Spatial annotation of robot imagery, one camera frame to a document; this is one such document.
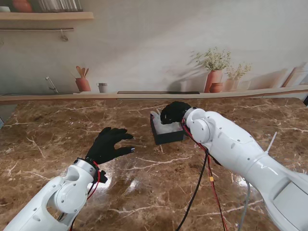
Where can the dark object at table edge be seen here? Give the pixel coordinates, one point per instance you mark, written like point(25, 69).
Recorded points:
point(306, 99)

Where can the printed kitchen scene backdrop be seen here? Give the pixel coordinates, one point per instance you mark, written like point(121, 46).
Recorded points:
point(149, 48)

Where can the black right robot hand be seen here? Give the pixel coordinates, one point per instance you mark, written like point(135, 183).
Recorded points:
point(174, 113)

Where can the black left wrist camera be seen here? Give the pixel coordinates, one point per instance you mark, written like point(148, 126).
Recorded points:
point(103, 176)

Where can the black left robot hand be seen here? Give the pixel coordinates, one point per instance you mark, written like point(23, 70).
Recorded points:
point(106, 149)

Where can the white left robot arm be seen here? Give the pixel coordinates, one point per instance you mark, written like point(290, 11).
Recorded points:
point(55, 197)

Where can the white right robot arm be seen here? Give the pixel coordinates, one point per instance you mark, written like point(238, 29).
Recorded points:
point(240, 154)

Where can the black box pink inside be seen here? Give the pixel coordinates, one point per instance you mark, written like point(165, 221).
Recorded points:
point(168, 139)

